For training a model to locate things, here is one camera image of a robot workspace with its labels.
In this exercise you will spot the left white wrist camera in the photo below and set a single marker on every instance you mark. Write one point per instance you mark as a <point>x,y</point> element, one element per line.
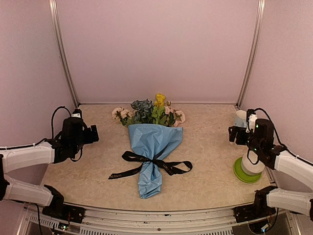
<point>77,113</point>

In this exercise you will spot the blue wrapping paper sheet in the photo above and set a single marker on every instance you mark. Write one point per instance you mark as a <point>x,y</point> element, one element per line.
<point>153,141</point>

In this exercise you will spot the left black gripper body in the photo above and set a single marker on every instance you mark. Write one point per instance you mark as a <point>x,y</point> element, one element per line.
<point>88,139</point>

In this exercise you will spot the yellow fake flower stem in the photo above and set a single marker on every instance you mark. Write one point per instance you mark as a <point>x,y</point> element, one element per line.
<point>161,113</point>

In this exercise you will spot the left aluminium frame post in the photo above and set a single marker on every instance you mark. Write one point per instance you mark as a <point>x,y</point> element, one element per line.
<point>61,48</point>

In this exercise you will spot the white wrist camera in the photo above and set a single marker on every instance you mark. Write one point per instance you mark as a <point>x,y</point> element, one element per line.
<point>77,113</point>
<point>251,118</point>

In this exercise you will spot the light blue ceramic mug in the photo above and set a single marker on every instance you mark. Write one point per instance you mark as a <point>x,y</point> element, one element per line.
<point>240,119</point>

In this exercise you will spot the front aluminium rail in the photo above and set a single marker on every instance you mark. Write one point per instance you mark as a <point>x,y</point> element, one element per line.
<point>102,221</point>

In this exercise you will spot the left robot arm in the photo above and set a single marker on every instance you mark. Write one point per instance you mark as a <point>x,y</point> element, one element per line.
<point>52,201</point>

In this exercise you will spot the white ceramic bowl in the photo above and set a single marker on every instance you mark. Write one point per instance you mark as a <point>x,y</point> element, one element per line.
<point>251,169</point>

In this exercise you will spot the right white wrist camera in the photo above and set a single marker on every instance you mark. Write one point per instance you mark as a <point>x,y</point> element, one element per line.
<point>251,118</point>

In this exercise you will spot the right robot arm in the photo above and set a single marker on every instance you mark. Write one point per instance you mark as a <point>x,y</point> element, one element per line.
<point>293,187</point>

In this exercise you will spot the blue fake rose bunch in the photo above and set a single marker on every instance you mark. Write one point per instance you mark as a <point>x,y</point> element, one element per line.
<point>143,111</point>

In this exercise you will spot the green plate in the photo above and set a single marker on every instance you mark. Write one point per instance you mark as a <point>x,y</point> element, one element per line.
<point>241,175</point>

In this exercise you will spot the aluminium frame post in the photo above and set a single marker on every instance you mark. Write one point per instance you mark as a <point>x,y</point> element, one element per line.
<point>252,53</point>
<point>61,48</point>

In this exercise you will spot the pink fake rose bunch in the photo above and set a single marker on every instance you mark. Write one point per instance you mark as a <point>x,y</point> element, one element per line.
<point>174,117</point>

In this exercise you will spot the right aluminium frame post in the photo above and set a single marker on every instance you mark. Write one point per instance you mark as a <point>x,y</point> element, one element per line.
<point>252,53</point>

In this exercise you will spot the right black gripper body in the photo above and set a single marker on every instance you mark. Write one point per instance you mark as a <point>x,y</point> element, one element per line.
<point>254,144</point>

